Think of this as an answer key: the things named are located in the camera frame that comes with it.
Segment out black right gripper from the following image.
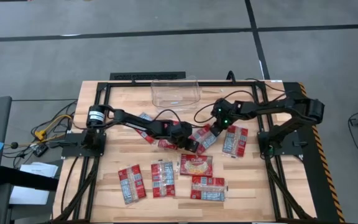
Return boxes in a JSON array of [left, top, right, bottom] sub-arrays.
[[209, 98, 242, 138]]

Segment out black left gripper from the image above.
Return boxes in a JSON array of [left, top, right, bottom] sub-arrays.
[[165, 121, 200, 154]]

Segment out red popcorn bag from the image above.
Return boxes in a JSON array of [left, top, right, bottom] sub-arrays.
[[150, 159, 177, 199], [117, 164, 147, 205], [157, 139, 180, 151], [190, 175, 229, 202], [179, 153, 214, 178], [222, 124, 249, 158], [136, 112, 157, 145], [188, 124, 219, 156]]

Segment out clear plastic bin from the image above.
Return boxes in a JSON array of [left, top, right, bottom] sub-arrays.
[[150, 75, 202, 113]]

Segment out black floor vent grille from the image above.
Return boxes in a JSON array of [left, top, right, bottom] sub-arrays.
[[109, 71, 187, 82]]

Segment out black strip with hazard stripes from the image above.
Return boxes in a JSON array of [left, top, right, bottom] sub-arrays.
[[282, 81, 346, 223]]

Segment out black power adapter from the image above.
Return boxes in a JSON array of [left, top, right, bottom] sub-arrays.
[[32, 144, 49, 158]]

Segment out white paper sheets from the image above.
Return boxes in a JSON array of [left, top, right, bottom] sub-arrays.
[[9, 161, 59, 206]]

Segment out black bar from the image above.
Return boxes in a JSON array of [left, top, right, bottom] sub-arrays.
[[0, 166, 59, 192]]

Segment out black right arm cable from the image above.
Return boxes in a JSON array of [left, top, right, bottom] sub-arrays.
[[193, 90, 256, 124]]

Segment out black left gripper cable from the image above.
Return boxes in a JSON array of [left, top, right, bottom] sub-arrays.
[[152, 108, 204, 129]]

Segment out black metal table frame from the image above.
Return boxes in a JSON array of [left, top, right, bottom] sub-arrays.
[[53, 80, 318, 223]]

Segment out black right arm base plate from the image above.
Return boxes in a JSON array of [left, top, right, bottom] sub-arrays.
[[257, 130, 305, 157]]

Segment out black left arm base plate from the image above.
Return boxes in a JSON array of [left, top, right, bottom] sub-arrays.
[[61, 133, 107, 157]]

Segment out black cable bundle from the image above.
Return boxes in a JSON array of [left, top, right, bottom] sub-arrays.
[[11, 99, 79, 169]]

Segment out yellow cable with plug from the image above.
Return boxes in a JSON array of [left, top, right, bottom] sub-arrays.
[[26, 114, 75, 147]]

